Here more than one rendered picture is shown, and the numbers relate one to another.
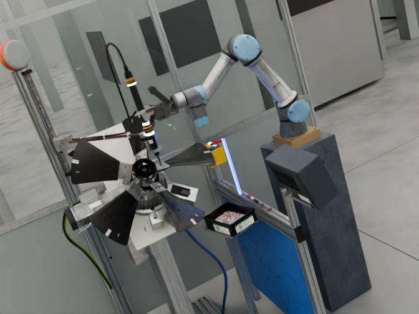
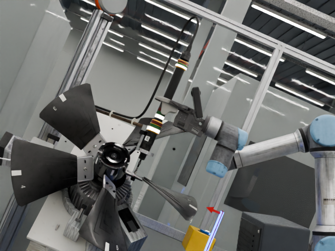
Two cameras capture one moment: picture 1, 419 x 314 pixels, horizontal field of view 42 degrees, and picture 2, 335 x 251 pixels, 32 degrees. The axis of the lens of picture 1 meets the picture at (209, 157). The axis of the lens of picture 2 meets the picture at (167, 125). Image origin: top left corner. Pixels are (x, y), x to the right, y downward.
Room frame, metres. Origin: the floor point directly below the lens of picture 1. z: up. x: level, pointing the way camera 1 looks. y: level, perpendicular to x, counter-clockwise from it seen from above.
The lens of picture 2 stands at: (0.46, -0.36, 1.25)
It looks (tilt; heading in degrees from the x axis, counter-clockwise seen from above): 4 degrees up; 15
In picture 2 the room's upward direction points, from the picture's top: 23 degrees clockwise
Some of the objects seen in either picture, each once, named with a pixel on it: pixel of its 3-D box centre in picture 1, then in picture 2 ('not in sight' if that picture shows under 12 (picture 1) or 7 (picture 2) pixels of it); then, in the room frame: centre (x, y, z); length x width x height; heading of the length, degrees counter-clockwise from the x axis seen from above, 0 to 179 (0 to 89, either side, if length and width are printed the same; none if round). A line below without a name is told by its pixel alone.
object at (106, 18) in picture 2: (48, 124); (80, 76); (2.94, 0.78, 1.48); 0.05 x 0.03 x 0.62; 143
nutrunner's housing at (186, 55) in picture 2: (141, 111); (166, 101); (2.53, 0.24, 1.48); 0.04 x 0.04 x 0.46
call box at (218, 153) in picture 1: (212, 155); (197, 243); (2.92, -0.02, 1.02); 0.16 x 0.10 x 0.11; 18
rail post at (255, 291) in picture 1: (240, 247); not in sight; (2.96, -0.01, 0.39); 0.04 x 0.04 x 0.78; 18
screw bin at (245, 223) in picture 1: (230, 218); not in sight; (2.43, 0.00, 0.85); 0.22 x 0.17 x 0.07; 34
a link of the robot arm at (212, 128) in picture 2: (179, 100); (212, 127); (2.59, 0.05, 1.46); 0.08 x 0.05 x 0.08; 16
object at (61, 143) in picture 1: (63, 142); not in sight; (2.91, 0.74, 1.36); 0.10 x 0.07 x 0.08; 53
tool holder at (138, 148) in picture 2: (151, 141); (147, 140); (2.54, 0.25, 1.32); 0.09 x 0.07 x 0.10; 53
